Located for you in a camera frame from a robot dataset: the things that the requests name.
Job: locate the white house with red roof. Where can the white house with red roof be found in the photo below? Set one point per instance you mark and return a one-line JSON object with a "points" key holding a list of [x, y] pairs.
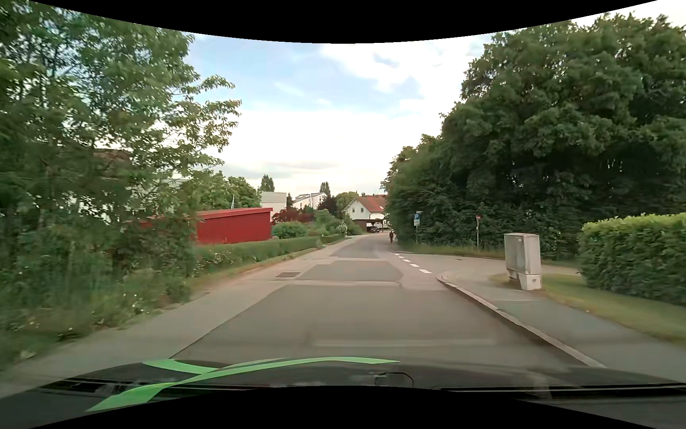
{"points": [[368, 210]]}

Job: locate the red-leaved bush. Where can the red-leaved bush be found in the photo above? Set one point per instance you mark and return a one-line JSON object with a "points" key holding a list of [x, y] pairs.
{"points": [[293, 215]]}

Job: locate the white building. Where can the white building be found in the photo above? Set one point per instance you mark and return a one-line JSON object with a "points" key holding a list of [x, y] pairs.
{"points": [[274, 201]]}

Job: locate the blue parking sign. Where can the blue parking sign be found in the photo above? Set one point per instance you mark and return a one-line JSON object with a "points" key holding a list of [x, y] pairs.
{"points": [[417, 220]]}

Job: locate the long low green hedge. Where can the long low green hedge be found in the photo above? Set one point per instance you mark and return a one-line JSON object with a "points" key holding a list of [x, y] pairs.
{"points": [[259, 250]]}

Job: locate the road markings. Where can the road markings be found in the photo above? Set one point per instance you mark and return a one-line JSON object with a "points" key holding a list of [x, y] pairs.
{"points": [[424, 271]]}

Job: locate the grey asphalt road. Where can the grey asphalt road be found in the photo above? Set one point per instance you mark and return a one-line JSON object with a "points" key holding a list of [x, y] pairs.
{"points": [[355, 316]]}

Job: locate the red shed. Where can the red shed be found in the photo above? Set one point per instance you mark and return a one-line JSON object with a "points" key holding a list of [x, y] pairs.
{"points": [[233, 226]]}

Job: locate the red and white road sign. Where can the red and white road sign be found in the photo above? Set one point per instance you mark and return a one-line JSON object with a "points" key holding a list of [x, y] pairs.
{"points": [[478, 221]]}

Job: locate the car's own bonnet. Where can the car's own bonnet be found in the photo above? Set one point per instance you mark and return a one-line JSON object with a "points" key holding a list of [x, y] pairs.
{"points": [[331, 375]]}

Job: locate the grey street cabinet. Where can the grey street cabinet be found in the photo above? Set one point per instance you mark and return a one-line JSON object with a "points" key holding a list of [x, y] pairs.
{"points": [[522, 256]]}

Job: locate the grey pavement beside hedge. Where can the grey pavement beside hedge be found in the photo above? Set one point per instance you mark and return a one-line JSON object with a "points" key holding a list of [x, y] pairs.
{"points": [[158, 333]]}

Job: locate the large dark green trees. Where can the large dark green trees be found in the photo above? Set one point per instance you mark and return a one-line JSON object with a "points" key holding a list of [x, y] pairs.
{"points": [[557, 149]]}

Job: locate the grey pavement with kerb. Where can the grey pavement with kerb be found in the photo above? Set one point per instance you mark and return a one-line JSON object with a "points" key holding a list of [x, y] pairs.
{"points": [[581, 333]]}

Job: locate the light green trees and bushes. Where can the light green trees and bushes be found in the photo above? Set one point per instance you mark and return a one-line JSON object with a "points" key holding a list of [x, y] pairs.
{"points": [[63, 149]]}

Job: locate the overgrown grass verge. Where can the overgrown grass verge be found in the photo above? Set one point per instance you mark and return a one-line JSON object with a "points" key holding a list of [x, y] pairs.
{"points": [[51, 316]]}

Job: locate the trimmed green hedge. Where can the trimmed green hedge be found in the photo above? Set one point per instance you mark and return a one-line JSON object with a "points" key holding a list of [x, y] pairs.
{"points": [[652, 256]]}

